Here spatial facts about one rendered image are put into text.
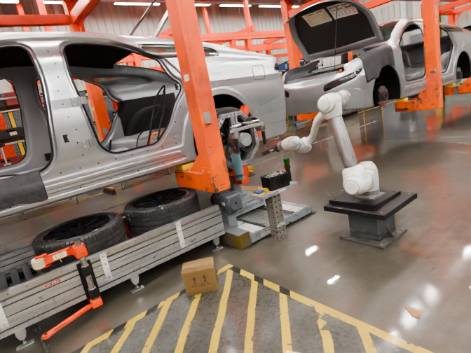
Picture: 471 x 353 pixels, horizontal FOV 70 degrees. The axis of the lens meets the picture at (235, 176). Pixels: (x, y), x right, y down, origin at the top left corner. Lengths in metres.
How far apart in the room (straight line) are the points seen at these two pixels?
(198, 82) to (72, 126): 1.03
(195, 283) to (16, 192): 1.42
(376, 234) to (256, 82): 2.00
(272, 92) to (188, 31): 1.47
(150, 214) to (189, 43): 1.38
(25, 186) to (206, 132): 1.37
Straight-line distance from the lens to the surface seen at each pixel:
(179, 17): 2.79
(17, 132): 6.37
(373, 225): 2.75
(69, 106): 2.94
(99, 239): 2.69
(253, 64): 3.80
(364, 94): 5.50
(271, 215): 2.92
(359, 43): 6.38
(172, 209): 2.85
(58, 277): 2.59
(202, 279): 2.42
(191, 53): 2.76
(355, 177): 2.50
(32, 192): 2.87
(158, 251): 2.74
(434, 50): 6.08
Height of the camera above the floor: 1.25
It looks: 13 degrees down
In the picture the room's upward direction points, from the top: 11 degrees counter-clockwise
